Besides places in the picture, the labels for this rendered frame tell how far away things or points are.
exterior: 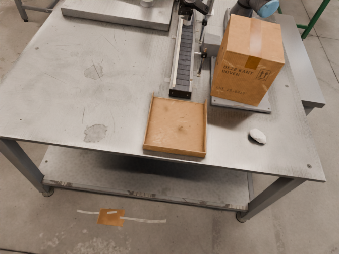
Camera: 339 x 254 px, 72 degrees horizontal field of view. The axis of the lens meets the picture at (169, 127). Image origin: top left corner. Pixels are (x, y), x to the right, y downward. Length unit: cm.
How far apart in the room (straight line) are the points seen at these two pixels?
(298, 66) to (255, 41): 58
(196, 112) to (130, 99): 32
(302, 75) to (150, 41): 92
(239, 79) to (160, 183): 85
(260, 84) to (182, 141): 43
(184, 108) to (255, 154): 38
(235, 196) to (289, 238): 52
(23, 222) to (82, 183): 48
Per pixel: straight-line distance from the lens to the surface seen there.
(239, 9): 171
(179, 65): 127
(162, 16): 164
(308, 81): 159
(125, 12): 166
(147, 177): 159
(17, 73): 138
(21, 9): 334
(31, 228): 186
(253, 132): 111
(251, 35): 116
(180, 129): 105
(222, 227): 181
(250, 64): 106
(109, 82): 123
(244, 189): 170
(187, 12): 143
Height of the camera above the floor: 168
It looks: 54 degrees down
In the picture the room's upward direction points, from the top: 10 degrees clockwise
